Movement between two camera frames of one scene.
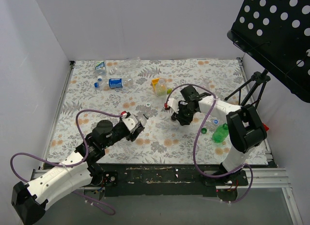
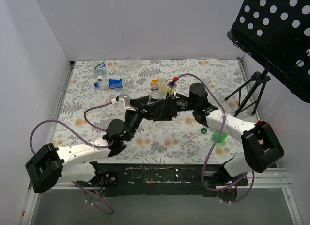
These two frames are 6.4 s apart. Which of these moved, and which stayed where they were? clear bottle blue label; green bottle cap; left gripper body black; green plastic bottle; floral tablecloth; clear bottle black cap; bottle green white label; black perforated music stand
Moved: clear bottle black cap; left gripper body black
Stayed: clear bottle blue label; black perforated music stand; bottle green white label; green bottle cap; green plastic bottle; floral tablecloth
